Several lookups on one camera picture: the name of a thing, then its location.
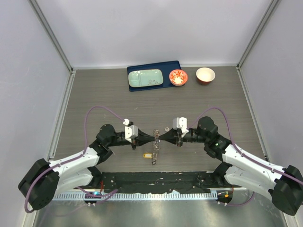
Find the light green rectangular plate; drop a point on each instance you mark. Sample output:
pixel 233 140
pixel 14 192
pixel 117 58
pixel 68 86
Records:
pixel 145 78

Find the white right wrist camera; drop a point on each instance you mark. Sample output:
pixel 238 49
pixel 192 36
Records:
pixel 180 123

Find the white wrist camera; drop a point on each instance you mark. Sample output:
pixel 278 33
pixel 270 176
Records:
pixel 180 123
pixel 131 130

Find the white slotted cable duct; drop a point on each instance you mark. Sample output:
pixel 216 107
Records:
pixel 80 196

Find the metal key organizer with rings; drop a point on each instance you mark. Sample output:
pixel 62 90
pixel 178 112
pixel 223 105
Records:
pixel 156 148

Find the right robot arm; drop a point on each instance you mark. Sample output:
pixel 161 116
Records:
pixel 283 186

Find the right aluminium frame post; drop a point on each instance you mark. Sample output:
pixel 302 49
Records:
pixel 261 26

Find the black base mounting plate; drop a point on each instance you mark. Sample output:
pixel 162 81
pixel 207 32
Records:
pixel 162 182

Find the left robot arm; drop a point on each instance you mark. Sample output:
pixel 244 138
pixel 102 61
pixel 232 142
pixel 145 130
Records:
pixel 46 179

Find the left aluminium frame post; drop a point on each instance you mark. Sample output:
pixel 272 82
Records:
pixel 46 26

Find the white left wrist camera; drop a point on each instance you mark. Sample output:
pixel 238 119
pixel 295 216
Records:
pixel 131 130

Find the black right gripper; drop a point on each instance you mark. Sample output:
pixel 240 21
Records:
pixel 172 136

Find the red cup white inside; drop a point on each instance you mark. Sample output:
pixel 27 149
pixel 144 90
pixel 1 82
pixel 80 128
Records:
pixel 205 75

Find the orange patterned small bowl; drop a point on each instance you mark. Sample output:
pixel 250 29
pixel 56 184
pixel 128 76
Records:
pixel 178 77

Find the aluminium frame post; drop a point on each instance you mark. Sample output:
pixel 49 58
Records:
pixel 261 26
pixel 46 26

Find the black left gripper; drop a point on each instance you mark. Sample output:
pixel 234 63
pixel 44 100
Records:
pixel 142 138

